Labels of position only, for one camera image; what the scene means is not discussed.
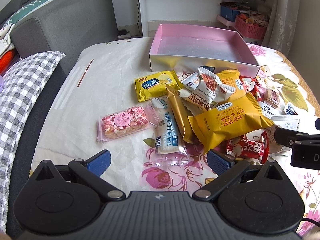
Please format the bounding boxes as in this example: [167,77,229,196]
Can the white shelf unit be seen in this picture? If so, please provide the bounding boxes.
[139,0,273,37]

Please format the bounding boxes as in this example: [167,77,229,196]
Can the golden long snack packet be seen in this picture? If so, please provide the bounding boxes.
[165,84,199,144]

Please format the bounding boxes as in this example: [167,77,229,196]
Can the brown wafer packet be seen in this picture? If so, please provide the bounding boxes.
[264,88,280,108]

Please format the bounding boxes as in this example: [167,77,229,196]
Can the grey checked pillow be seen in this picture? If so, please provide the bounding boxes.
[1,51,65,233]

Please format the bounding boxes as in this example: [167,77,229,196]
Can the grey sofa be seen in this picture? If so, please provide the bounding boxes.
[0,0,119,75]

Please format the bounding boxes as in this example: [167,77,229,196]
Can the floral table cloth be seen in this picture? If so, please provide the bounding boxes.
[32,38,319,239]

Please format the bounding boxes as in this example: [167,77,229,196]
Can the blue white small packet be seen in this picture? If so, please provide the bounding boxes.
[283,102,298,115]

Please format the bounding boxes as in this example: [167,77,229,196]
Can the lace curtain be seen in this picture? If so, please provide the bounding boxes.
[262,0,300,56]

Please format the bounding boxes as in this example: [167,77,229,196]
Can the red candy packet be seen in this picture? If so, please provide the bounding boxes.
[226,129,269,164]

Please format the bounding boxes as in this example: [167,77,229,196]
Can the blue white bread packet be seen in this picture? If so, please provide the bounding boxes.
[151,97,186,155]

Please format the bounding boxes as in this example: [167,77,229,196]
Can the red white snack packet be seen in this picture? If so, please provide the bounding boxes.
[240,75,261,96]

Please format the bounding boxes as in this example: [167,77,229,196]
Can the pink nougat snack packet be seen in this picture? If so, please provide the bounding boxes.
[97,106,149,141]

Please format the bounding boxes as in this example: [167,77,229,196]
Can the teal cushion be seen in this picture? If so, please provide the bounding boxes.
[3,0,54,27]

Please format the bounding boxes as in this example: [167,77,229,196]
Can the yellow biscuit packet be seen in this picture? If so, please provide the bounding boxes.
[135,70,183,102]

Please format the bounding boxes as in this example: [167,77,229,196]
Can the pink plastic basket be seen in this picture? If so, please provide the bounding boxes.
[235,15,266,40]

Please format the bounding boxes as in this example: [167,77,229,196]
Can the orange yellow snack packet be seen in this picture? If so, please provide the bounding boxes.
[217,69,246,102]

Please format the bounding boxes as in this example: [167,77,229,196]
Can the white nut snack packet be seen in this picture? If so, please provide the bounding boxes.
[196,67,236,104]

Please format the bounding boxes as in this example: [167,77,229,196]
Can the pink cardboard box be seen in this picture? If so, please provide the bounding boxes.
[149,24,260,78]

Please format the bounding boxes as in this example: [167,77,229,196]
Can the large yellow sandwich cake packet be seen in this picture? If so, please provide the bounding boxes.
[188,92,274,154]

